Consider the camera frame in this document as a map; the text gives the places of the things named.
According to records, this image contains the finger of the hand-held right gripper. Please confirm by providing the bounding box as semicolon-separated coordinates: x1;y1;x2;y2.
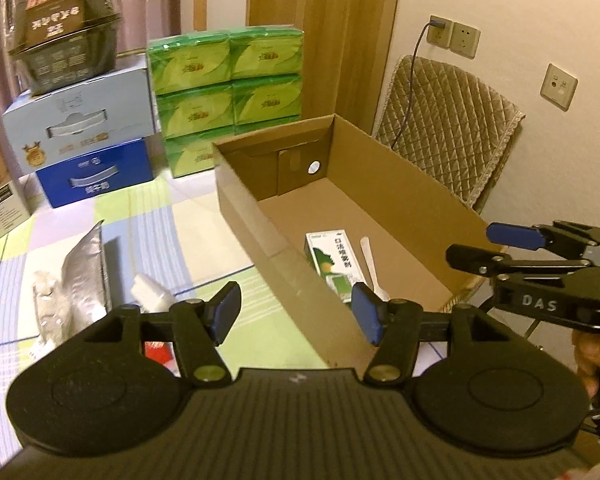
486;219;600;252
445;243;597;281

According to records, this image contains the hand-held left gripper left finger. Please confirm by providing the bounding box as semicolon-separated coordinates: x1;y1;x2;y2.
82;281;243;388

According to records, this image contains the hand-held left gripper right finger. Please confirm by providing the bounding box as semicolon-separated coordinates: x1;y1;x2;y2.
351;281;511;386

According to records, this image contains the red snack packet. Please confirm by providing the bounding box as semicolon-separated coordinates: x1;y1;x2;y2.
143;339;179;377

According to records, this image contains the brown cardboard box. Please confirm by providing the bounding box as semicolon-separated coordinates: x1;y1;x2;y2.
212;114;508;368

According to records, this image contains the clear plastic hook package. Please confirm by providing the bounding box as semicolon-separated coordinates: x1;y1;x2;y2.
29;269;72;357

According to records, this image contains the checked cloth covered desktop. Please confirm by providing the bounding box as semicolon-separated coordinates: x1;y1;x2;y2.
0;170;486;461

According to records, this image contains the person's right hand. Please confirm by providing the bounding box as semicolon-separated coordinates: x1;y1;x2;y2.
571;329;600;401

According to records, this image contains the white plastic spoon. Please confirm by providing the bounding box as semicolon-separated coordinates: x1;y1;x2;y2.
360;236;389;302

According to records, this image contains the green and white medicine box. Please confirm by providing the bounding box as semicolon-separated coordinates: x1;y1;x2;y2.
305;230;367;307

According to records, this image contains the white plug adapter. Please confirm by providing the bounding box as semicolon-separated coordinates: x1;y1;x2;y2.
129;273;177;314

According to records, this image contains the chair with quilted cover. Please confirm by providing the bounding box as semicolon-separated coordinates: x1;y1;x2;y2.
372;54;527;214

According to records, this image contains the silver foil bag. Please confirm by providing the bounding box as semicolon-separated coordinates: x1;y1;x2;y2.
59;220;113;332

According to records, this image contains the dark blue milk carton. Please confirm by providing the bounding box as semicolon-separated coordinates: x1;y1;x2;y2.
35;137;155;210

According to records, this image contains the light blue milk carton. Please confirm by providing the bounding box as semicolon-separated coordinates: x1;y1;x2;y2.
1;54;157;177

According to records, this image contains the beige product box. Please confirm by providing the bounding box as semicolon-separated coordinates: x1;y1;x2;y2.
0;121;32;250

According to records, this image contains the stack of green tissue packs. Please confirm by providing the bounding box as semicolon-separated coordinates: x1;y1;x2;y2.
146;25;306;180

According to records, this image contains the pink curtain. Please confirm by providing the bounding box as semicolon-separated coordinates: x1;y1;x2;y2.
0;0;184;132

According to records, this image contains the beige round-hole wall socket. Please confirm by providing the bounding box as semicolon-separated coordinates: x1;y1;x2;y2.
539;63;579;111

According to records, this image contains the grey charger cable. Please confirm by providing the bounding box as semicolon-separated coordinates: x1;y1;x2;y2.
391;18;447;150

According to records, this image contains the wooden door frame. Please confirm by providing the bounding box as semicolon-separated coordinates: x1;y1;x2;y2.
245;0;406;133

